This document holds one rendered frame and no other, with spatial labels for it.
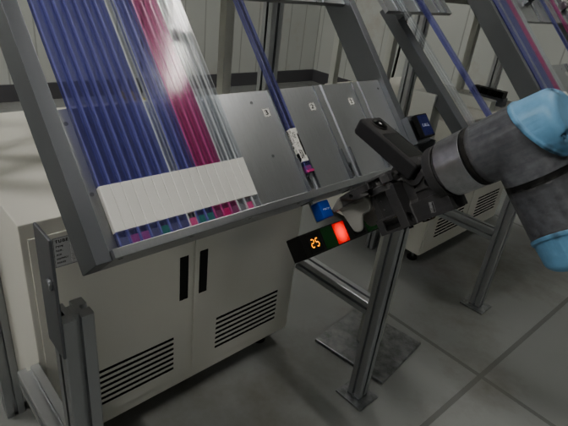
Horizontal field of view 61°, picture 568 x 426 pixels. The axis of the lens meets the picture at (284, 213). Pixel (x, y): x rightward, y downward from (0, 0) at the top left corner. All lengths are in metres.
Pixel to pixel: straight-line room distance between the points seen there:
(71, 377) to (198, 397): 0.74
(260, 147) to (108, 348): 0.59
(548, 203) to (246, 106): 0.46
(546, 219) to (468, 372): 1.13
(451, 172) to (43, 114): 0.49
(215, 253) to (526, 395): 1.03
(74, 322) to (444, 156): 0.49
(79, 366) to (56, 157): 0.27
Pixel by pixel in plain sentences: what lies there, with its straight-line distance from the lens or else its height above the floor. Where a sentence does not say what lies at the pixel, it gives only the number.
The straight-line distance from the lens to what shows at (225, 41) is 1.42.
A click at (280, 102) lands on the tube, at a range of 0.83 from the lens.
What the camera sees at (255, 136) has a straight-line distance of 0.78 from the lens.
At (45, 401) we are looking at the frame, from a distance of 1.02.
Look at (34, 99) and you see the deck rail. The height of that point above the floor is 0.87.
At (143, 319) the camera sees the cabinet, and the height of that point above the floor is 0.32.
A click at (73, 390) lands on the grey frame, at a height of 0.53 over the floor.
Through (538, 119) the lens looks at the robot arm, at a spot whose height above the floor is 0.94.
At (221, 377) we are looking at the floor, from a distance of 1.45.
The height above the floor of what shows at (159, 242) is 0.73.
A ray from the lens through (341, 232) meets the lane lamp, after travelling 0.83.
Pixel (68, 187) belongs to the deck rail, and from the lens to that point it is 0.61.
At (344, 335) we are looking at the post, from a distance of 1.63.
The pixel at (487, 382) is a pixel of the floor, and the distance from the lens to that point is 1.67.
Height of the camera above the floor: 1.04
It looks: 27 degrees down
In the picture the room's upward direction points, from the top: 7 degrees clockwise
